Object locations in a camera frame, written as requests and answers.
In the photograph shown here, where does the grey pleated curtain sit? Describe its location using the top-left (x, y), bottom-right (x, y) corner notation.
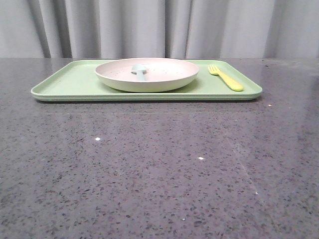
top-left (0, 0), bottom-right (319, 59)

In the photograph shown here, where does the light blue plastic spoon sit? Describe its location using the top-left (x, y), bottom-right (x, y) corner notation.
top-left (131, 64), bottom-right (147, 81)

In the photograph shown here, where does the yellow plastic fork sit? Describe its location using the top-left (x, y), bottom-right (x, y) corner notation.
top-left (208, 65), bottom-right (244, 92)

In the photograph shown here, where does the light green plastic tray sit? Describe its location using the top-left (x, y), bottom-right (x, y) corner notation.
top-left (31, 60), bottom-right (262, 102)

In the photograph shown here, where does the white round plate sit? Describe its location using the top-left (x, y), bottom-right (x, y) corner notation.
top-left (95, 58), bottom-right (199, 93)

